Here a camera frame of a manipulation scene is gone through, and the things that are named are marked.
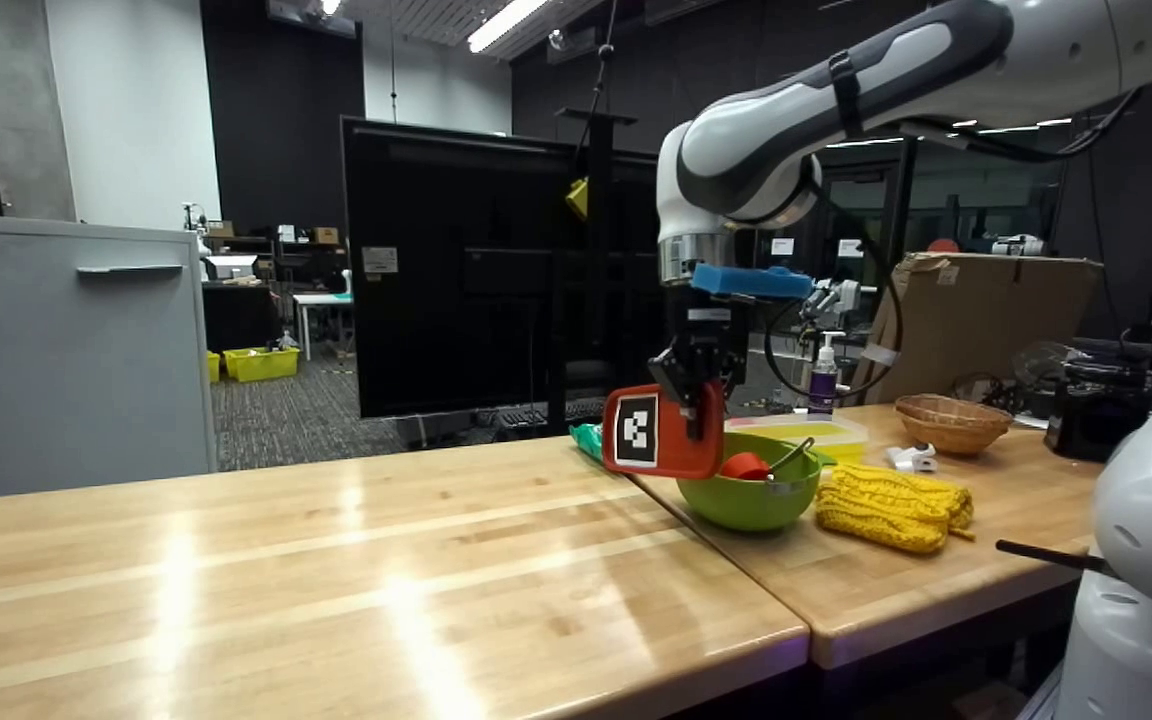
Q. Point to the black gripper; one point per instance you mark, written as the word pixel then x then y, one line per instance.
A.
pixel 706 347

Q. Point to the red lid with tag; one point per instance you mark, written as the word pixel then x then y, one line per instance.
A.
pixel 648 433

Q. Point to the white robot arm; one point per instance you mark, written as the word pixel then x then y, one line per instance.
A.
pixel 755 161

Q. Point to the purple soap dispenser bottle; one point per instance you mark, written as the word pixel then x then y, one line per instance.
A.
pixel 820 383

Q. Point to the red object in bowl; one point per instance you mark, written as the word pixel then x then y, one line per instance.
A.
pixel 745 466

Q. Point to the spoon in bowl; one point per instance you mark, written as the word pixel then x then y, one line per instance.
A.
pixel 797 448

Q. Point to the green snack bag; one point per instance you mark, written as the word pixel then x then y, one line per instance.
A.
pixel 589 441

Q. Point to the green plastic bowl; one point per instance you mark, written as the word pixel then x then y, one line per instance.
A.
pixel 759 507

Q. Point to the yellow plastic container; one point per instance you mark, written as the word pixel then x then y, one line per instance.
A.
pixel 833 438

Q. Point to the large black panel screen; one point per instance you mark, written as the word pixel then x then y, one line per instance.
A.
pixel 477 281

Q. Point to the small clear wrapper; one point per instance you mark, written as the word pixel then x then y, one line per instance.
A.
pixel 918 460

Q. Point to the cardboard box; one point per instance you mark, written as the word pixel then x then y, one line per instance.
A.
pixel 968 314

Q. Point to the woven wicker basket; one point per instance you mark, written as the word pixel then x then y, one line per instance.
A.
pixel 951 424

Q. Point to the yellow knitted cloth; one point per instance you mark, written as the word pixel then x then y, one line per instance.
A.
pixel 893 510

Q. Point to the yellow storage bin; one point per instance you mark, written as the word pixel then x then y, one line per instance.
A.
pixel 254 366

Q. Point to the grey cabinet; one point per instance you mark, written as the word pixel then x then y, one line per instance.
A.
pixel 100 359

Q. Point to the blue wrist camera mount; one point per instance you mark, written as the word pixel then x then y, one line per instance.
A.
pixel 755 281

